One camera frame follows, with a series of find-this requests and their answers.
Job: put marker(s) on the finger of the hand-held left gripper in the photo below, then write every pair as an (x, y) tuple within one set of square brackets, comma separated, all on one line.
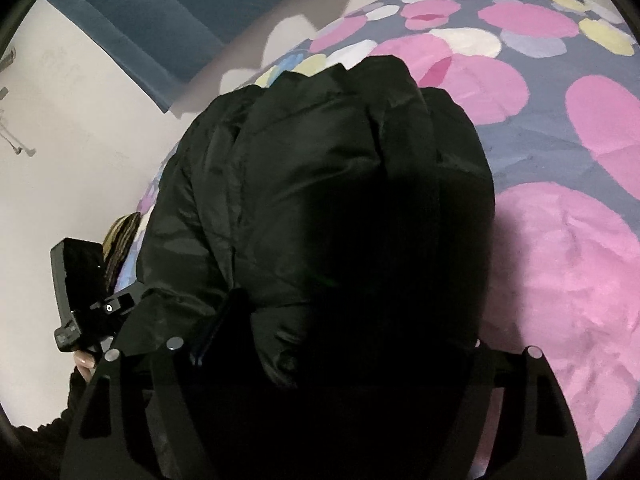
[(112, 306)]

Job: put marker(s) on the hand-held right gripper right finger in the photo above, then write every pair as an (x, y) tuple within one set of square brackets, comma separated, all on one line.
[(487, 375)]

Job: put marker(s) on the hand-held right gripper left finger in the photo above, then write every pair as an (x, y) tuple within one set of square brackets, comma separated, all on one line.
[(207, 340)]

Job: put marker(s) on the black puffer jacket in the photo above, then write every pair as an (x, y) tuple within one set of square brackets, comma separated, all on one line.
[(325, 200)]

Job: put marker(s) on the person's left forearm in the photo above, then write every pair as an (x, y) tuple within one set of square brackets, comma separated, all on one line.
[(50, 440)]

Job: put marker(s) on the person's left hand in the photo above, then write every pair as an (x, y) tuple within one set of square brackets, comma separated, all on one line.
[(85, 362)]

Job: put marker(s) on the yellow and black striped cloth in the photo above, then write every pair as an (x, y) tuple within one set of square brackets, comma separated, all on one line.
[(120, 245)]

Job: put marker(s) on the grey blanket with coloured dots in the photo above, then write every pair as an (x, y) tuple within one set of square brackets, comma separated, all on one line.
[(550, 260)]

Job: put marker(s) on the blue curtain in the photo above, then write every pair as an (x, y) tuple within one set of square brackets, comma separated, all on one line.
[(165, 15)]

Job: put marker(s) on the metal wall hook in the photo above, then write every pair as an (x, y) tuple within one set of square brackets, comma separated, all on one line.
[(20, 146), (7, 58)]

